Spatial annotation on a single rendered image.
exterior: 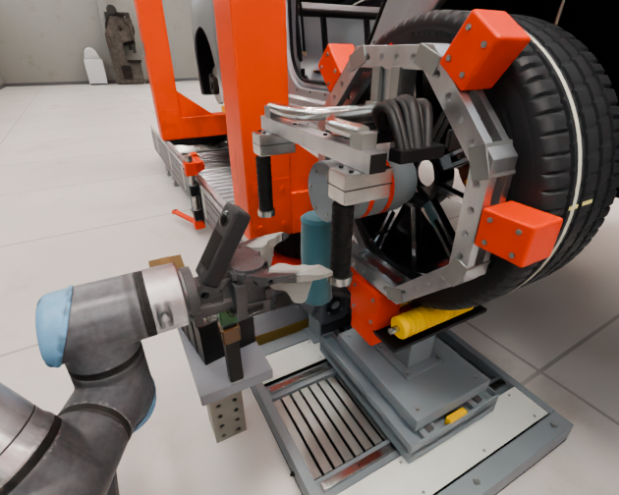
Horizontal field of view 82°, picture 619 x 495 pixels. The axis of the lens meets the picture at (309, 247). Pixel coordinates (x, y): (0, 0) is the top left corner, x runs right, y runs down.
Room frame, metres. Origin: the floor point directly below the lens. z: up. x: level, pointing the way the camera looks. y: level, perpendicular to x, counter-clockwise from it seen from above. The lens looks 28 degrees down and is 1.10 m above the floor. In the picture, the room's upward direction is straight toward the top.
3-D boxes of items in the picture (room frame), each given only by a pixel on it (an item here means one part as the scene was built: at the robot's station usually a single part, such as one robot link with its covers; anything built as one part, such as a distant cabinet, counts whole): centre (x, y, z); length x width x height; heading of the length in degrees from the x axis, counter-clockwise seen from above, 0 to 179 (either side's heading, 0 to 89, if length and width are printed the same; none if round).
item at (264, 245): (0.54, 0.07, 0.80); 0.09 x 0.03 x 0.06; 155
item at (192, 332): (0.74, 0.25, 0.51); 0.20 x 0.14 x 0.13; 37
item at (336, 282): (0.53, -0.05, 0.83); 0.04 x 0.04 x 0.16
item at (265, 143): (0.85, 0.08, 0.93); 0.09 x 0.05 x 0.05; 118
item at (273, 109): (0.82, -0.02, 1.03); 0.19 x 0.18 x 0.11; 118
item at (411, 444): (0.90, -0.32, 0.13); 0.50 x 0.36 x 0.10; 28
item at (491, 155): (0.80, -0.18, 0.85); 0.54 x 0.07 x 0.54; 28
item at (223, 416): (0.78, 0.28, 0.21); 0.10 x 0.10 x 0.42; 28
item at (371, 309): (0.81, -0.21, 0.48); 0.16 x 0.12 x 0.17; 118
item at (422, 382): (0.88, -0.33, 0.32); 0.40 x 0.30 x 0.28; 28
